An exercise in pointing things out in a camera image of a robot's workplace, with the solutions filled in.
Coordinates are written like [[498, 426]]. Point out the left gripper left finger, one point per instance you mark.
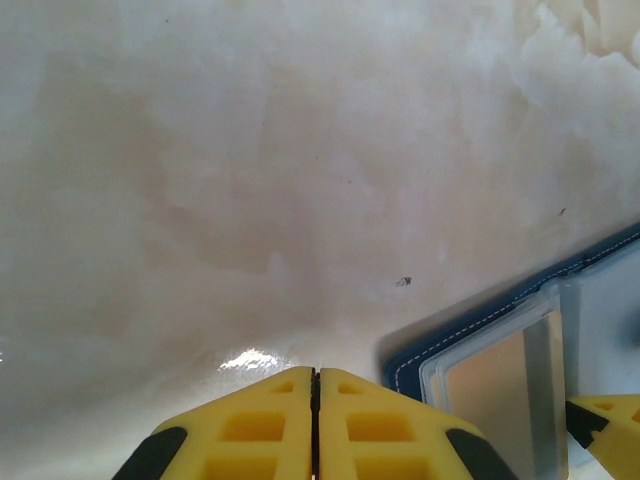
[[250, 430]]

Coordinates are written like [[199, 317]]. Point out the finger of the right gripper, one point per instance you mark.
[[620, 435]]

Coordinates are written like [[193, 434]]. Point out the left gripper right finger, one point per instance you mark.
[[380, 435]]

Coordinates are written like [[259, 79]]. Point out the gold credit card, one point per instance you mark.
[[490, 400]]

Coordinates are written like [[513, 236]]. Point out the blue card holder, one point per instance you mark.
[[450, 332]]

